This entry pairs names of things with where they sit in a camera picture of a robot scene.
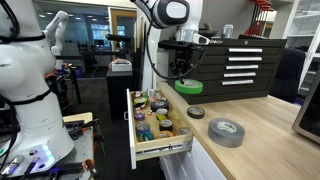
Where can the large yellow black tape roll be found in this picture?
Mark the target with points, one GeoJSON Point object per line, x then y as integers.
{"type": "Point", "coordinates": [140, 101]}

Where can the black office chair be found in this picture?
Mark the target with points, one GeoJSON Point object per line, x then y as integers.
{"type": "Point", "coordinates": [286, 83]}

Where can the microwave oven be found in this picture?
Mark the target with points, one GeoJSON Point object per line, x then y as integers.
{"type": "Point", "coordinates": [307, 122]}

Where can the black metal tool chest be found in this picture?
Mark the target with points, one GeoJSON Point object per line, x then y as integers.
{"type": "Point", "coordinates": [233, 69]}

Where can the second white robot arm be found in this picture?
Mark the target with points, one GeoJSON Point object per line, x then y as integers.
{"type": "Point", "coordinates": [27, 54]}

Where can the orange tape roll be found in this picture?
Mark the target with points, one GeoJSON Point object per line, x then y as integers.
{"type": "Point", "coordinates": [164, 134]}

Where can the white box on pedestal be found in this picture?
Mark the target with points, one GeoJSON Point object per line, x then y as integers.
{"type": "Point", "coordinates": [120, 65]}

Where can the open wooden drawer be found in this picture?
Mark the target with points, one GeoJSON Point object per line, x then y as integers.
{"type": "Point", "coordinates": [142, 150]}

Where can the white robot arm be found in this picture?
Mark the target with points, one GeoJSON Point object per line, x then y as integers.
{"type": "Point", "coordinates": [185, 16]}

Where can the teal tape roll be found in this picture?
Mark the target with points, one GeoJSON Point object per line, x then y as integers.
{"type": "Point", "coordinates": [147, 136]}

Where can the black white tape roll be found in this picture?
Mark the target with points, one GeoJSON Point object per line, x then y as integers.
{"type": "Point", "coordinates": [166, 125]}

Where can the blue green tape roll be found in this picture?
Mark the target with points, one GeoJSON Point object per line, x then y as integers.
{"type": "Point", "coordinates": [142, 127]}

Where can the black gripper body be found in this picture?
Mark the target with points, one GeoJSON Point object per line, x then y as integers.
{"type": "Point", "coordinates": [182, 65]}

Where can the clear tape roll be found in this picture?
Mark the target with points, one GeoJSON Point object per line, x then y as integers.
{"type": "Point", "coordinates": [184, 131]}

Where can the black pedestal cabinet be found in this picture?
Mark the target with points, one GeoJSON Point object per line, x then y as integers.
{"type": "Point", "coordinates": [118, 83]}

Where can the small dark grey tape roll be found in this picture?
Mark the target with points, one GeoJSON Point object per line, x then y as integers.
{"type": "Point", "coordinates": [195, 112]}

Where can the large grey duct tape roll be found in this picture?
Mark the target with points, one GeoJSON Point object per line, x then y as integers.
{"type": "Point", "coordinates": [226, 132]}

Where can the glass jar on chest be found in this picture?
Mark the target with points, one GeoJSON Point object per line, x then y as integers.
{"type": "Point", "coordinates": [227, 31]}

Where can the purple tape roll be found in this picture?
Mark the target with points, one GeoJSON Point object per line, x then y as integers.
{"type": "Point", "coordinates": [139, 116]}

